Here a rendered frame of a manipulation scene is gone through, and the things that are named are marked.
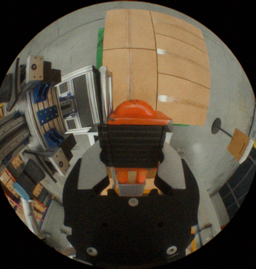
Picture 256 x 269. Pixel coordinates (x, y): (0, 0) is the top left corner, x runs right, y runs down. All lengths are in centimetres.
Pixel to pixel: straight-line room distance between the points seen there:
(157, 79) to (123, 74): 25
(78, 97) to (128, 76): 71
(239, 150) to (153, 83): 161
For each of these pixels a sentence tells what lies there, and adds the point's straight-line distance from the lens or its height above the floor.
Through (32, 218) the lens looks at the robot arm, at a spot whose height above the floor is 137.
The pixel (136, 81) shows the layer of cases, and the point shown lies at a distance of 65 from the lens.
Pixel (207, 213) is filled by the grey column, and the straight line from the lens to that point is 138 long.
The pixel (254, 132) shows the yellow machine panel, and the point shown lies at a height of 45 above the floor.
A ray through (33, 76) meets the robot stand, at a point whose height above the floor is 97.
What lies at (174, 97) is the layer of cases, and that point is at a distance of 74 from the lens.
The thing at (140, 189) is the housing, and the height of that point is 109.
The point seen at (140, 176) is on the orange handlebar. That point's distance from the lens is 18.
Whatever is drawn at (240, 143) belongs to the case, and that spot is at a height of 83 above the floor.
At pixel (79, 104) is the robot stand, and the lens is 116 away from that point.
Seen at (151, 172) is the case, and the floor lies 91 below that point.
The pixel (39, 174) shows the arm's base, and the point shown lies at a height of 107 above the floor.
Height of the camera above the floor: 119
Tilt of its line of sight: 62 degrees down
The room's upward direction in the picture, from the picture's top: 176 degrees counter-clockwise
